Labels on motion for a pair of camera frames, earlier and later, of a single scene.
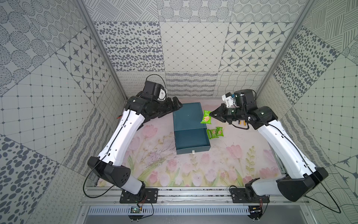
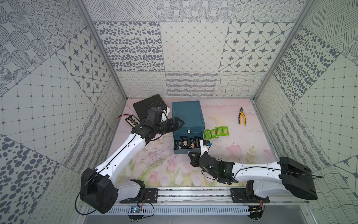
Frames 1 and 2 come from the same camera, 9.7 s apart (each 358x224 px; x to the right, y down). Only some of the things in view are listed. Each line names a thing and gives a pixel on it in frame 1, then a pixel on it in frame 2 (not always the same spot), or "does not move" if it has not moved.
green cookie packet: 206,118 → 225,131
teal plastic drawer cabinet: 187,123 does not move
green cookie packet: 214,133 does not move
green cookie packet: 219,131 does not move
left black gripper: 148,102 → 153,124
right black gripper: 222,109 → 194,161
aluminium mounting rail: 87,196 does not move
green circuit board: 135,209 does not move
